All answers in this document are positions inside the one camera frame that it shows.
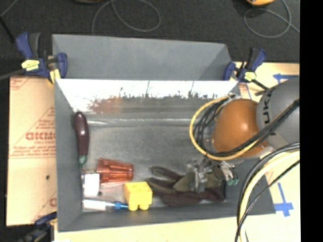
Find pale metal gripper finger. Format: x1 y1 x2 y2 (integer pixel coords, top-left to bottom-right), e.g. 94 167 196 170
186 159 203 173
194 171 206 194

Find dark maroon cloth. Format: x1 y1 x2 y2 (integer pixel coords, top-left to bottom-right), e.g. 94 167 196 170
151 185 226 208

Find brown sunglasses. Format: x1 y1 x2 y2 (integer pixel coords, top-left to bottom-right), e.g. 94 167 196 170
147 166 198 194

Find yellow toy building block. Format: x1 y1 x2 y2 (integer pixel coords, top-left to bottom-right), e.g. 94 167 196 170
124 181 153 212

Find orange translucent plastic cup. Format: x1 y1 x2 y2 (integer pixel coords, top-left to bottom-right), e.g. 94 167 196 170
96 157 134 185

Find small white box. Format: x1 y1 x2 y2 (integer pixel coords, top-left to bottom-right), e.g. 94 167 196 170
83 173 100 197

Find white and blue marker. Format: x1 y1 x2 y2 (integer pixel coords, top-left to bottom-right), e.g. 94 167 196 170
82 199 129 211

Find grey metal bin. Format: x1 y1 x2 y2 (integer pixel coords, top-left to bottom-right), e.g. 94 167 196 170
51 33 276 231

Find black cylinder on white bracket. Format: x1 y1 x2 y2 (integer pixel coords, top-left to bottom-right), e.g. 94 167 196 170
219 161 234 201

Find dark maroon handled screwdriver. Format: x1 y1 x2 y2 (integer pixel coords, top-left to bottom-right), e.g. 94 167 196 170
73 111 90 168

